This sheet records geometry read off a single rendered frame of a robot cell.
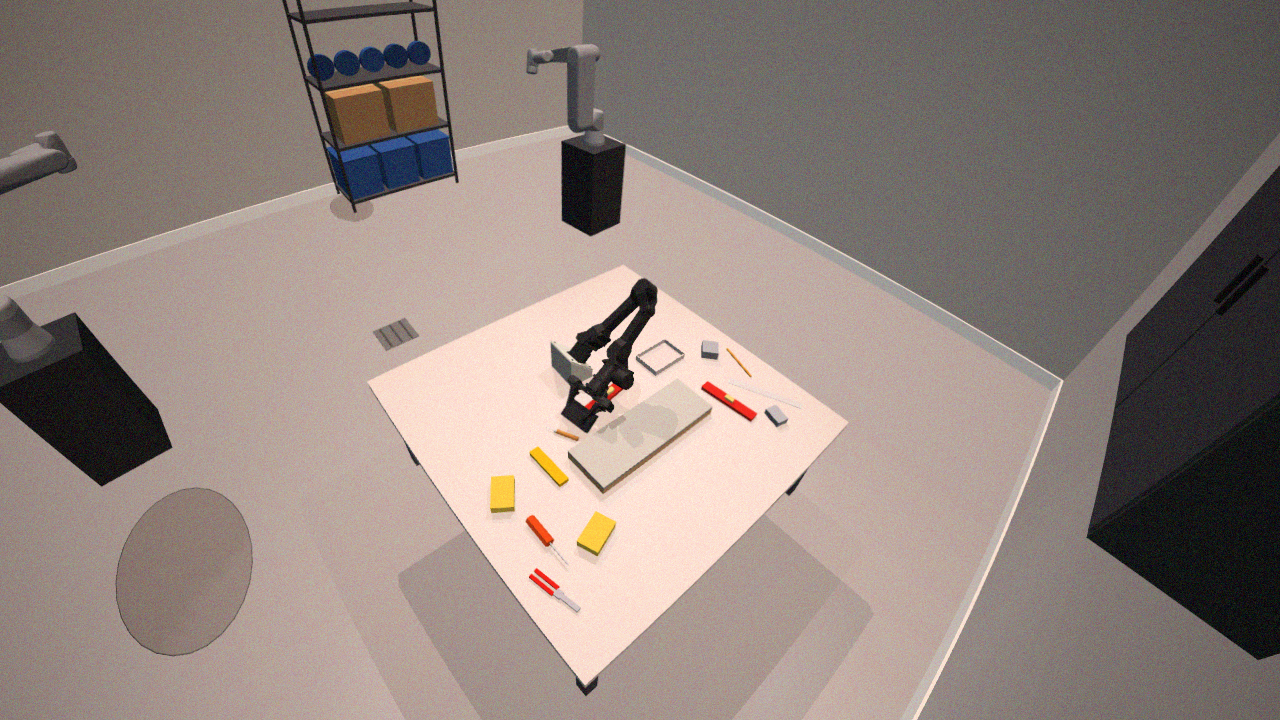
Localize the red-handled awl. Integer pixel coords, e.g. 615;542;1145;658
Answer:
525;515;570;566

